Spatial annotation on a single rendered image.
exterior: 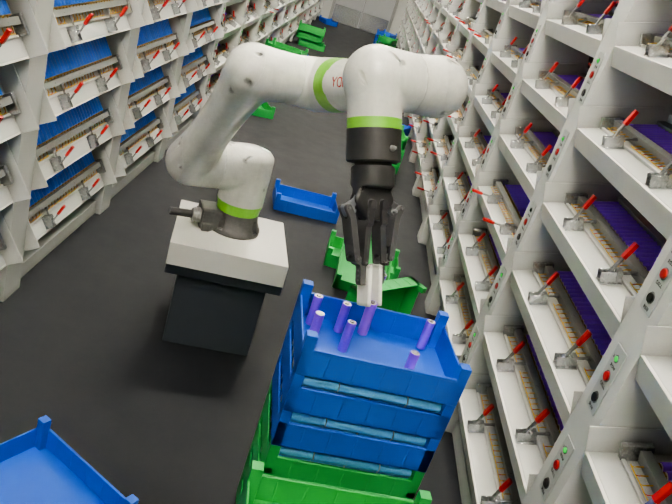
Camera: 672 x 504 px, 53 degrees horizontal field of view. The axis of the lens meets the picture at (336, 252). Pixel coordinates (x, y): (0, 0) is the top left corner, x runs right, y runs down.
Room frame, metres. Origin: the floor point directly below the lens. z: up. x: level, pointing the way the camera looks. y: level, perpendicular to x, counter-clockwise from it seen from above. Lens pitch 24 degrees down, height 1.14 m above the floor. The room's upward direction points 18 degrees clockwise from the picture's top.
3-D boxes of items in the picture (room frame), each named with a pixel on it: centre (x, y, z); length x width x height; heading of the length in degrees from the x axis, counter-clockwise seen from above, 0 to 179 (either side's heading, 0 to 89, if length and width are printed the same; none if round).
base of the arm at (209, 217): (1.75, 0.35, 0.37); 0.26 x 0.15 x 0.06; 114
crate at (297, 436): (1.10, -0.12, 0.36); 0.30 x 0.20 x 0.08; 102
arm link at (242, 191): (1.77, 0.31, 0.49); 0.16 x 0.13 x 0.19; 124
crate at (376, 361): (1.10, -0.12, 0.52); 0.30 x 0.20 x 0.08; 102
